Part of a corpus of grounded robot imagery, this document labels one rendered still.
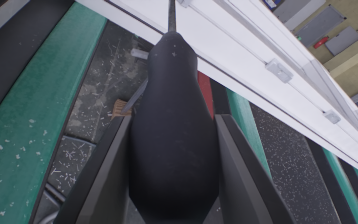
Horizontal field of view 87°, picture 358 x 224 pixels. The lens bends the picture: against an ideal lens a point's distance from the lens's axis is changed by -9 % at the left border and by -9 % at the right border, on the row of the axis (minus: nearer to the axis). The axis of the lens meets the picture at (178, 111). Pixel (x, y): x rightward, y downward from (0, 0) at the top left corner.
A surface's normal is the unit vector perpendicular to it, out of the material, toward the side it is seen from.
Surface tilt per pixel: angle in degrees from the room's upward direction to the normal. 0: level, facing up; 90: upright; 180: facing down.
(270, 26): 90
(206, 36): 90
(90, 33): 0
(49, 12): 0
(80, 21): 0
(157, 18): 90
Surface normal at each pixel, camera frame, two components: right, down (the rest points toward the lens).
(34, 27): 0.59, -0.52
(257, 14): 0.03, 0.77
